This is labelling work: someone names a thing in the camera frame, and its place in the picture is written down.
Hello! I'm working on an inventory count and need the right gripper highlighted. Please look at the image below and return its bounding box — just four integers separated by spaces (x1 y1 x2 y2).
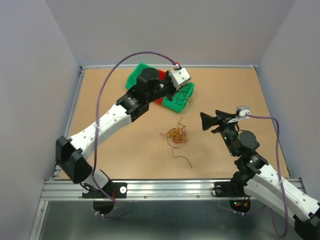
199 109 239 156

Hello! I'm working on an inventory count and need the wire bundle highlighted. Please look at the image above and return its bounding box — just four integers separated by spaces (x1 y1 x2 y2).
159 116 191 147

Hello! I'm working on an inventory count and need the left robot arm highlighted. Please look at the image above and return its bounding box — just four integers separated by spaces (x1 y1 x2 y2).
55 64 191 197

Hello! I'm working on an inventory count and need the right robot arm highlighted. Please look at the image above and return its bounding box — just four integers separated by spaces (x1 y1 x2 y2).
200 106 320 240

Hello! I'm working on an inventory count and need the red bin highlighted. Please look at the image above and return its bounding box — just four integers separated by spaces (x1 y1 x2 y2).
154 69 166 105

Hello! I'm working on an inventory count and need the right green bin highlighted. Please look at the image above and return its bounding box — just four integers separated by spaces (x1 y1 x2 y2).
162 82 195 113

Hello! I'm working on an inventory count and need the green bin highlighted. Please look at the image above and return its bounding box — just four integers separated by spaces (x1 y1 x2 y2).
162 82 195 113
125 62 152 90

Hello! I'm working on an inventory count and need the left green bin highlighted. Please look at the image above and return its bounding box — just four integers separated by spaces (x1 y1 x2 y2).
125 62 152 90

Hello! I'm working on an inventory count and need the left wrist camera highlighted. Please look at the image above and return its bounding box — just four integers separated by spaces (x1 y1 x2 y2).
168 68 192 91

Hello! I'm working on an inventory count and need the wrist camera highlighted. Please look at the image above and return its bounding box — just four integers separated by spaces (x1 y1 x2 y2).
236 106 251 118
168 68 192 91

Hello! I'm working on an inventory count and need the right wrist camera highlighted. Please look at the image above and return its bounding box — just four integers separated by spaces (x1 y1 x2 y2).
236 106 251 118

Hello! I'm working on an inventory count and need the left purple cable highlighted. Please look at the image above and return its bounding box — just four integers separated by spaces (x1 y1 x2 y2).
91 51 180 218

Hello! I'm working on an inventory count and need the purple cable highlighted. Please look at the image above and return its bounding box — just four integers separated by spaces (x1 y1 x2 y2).
91 51 180 218
234 113 291 238

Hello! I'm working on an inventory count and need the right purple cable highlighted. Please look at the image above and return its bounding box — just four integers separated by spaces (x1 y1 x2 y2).
234 113 291 238

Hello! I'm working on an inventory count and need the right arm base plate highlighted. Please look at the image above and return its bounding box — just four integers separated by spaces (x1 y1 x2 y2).
211 181 249 198

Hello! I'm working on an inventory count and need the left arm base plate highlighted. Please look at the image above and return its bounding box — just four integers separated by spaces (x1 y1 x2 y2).
81 181 128 200

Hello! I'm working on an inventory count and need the aluminium rail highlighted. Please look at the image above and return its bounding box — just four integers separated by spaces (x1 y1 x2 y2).
39 177 309 201

